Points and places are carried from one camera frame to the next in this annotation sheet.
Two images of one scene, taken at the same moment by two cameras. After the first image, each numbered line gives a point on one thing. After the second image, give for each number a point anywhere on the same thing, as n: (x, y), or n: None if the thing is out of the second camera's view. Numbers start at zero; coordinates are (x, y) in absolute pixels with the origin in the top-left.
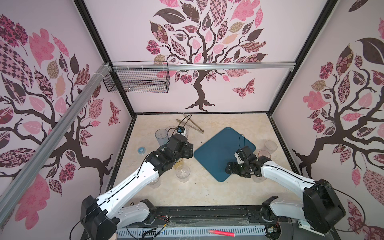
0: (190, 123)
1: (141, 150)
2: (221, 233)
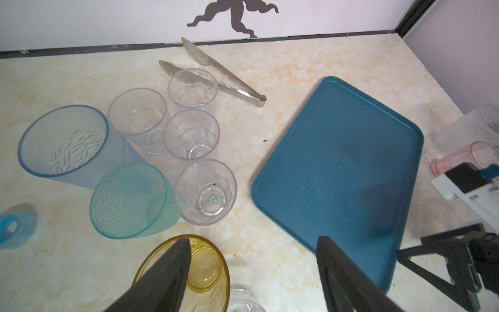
0: (216, 76)
1: (17, 226)
2: None
